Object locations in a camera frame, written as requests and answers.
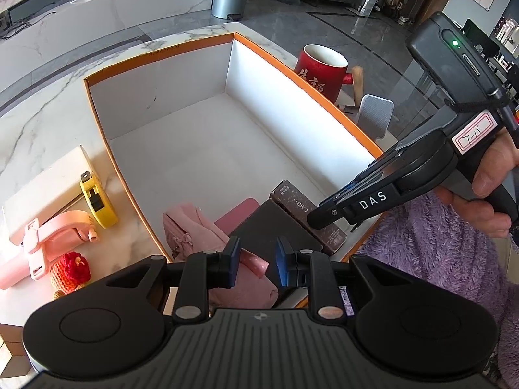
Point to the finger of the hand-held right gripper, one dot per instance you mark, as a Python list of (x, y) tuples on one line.
[(365, 206), (346, 188)]

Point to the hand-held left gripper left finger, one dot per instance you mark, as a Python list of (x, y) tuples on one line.
[(232, 263)]

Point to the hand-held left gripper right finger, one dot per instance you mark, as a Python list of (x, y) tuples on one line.
[(284, 265)]

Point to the dark grey box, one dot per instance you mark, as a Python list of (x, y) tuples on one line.
[(267, 227)]

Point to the pink fabric pouch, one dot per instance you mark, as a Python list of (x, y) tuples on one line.
[(190, 227)]

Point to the dark patterned card box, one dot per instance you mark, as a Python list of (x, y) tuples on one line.
[(292, 202)]

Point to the orange cardboard box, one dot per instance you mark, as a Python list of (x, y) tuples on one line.
[(194, 146)]

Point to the pink folding fan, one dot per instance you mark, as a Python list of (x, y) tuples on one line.
[(52, 231)]

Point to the person's right hand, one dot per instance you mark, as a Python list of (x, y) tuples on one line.
[(486, 170)]

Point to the red mug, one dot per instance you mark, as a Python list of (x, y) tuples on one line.
[(320, 73)]

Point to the yellow tape measure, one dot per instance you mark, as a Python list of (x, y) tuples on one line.
[(99, 206)]

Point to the red and yellow crochet toy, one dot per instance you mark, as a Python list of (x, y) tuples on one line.
[(71, 269)]

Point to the white flat box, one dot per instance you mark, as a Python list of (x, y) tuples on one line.
[(48, 174)]

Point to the brown cardboard box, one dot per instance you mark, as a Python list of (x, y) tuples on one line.
[(10, 332)]

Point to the white marble television console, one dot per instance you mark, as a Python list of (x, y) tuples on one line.
[(121, 12)]

